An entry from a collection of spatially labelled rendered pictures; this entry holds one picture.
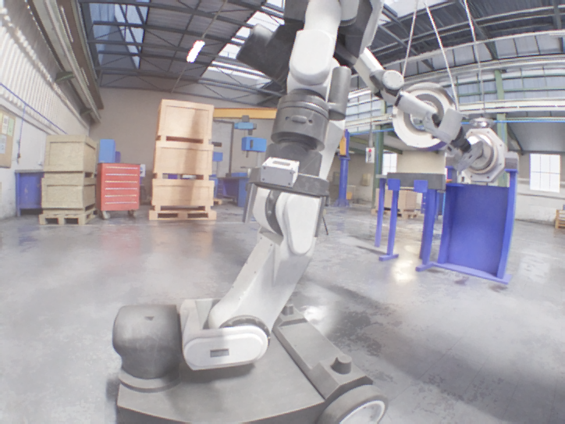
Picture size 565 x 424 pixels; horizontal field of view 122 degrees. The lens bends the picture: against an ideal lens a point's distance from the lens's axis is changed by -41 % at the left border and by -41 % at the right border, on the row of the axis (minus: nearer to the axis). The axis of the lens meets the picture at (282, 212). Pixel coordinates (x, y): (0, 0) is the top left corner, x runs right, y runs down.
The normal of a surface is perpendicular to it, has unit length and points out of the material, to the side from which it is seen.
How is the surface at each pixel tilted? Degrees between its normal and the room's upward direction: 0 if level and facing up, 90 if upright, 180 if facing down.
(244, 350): 90
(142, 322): 38
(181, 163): 90
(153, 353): 90
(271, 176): 109
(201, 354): 90
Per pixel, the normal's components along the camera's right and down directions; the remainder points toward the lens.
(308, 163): -0.11, -0.10
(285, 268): 0.33, 0.52
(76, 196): 0.47, 0.11
